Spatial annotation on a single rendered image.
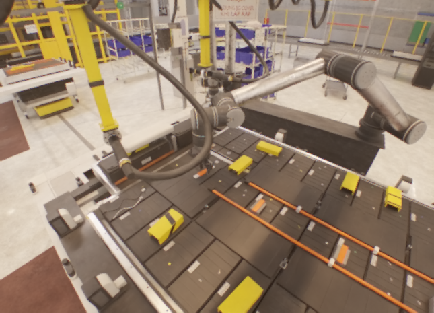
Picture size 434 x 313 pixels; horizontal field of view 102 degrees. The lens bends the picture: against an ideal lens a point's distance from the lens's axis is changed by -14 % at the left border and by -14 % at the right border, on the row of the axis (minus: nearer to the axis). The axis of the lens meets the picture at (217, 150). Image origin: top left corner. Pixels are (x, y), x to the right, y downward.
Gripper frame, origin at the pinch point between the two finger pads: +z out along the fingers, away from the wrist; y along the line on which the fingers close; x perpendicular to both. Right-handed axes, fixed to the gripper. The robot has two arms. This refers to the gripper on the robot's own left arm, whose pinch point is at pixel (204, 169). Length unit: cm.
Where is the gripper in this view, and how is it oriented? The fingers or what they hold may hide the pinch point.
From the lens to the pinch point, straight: 123.9
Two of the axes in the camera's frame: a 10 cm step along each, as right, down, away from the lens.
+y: -6.9, -4.2, 5.9
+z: 0.0, 8.2, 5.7
